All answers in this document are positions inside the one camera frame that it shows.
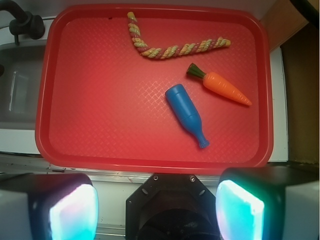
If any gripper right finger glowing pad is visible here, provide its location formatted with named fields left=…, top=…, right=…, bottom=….
left=215, top=166, right=320, bottom=240

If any blue toy bottle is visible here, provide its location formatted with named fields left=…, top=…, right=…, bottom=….
left=165, top=84, right=210, bottom=149

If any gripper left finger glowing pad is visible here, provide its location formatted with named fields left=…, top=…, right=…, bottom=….
left=0, top=173, right=99, bottom=240

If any red plastic tray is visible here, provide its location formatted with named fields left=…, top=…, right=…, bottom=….
left=35, top=4, right=274, bottom=175

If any multicolour braided rope toy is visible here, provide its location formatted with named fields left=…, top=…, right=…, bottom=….
left=127, top=11, right=231, bottom=60

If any orange toy carrot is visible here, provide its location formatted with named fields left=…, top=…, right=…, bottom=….
left=186, top=63, right=252, bottom=106

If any black sink faucet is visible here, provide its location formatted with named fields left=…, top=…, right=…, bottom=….
left=0, top=0, right=45, bottom=46

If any grey metal sink basin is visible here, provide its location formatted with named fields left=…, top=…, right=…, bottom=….
left=0, top=40, right=47, bottom=130

